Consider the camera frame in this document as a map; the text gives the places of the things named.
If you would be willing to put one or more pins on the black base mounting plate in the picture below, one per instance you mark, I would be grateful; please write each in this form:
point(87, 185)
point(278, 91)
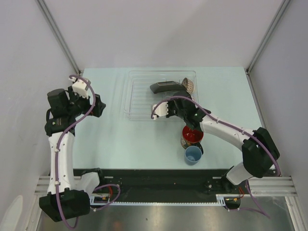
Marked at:
point(171, 185)

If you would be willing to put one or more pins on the black floral square plate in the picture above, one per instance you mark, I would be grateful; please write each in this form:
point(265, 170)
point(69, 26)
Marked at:
point(166, 86)

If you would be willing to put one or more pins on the light blue plastic cup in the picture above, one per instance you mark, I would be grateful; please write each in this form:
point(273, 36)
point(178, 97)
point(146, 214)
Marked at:
point(192, 155)

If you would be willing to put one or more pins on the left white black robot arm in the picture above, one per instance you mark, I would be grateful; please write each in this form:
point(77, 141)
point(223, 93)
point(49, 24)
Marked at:
point(65, 197)

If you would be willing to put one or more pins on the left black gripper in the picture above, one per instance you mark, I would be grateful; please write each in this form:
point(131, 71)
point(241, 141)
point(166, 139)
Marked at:
point(74, 96)

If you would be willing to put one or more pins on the red black lacquer cup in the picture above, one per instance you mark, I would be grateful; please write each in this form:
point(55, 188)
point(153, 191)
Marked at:
point(191, 137)

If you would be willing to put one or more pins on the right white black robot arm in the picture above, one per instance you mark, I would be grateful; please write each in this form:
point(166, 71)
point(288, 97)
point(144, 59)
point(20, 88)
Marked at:
point(259, 151)

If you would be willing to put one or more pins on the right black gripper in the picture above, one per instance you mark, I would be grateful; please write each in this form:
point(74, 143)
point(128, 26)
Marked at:
point(170, 103)

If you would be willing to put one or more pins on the beige patterned bowl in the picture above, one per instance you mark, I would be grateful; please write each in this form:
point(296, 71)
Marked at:
point(188, 85)

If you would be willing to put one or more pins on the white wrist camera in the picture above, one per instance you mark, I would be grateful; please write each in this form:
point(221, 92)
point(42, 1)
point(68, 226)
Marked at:
point(160, 110)
point(80, 87)

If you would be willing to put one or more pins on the white slotted cable duct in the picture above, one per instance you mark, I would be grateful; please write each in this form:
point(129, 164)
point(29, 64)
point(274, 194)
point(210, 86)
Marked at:
point(101, 200)

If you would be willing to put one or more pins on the aluminium frame rail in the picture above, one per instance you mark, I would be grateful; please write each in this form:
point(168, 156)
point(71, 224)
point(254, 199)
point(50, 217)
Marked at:
point(266, 186)

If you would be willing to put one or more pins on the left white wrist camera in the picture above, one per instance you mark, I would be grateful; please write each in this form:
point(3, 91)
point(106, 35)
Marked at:
point(80, 87)

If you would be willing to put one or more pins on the clear wire dish rack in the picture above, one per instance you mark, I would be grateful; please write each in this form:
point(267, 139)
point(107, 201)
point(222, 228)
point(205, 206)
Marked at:
point(139, 97)

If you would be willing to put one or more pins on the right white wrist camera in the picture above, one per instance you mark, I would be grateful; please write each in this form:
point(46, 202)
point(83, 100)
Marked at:
point(160, 110)

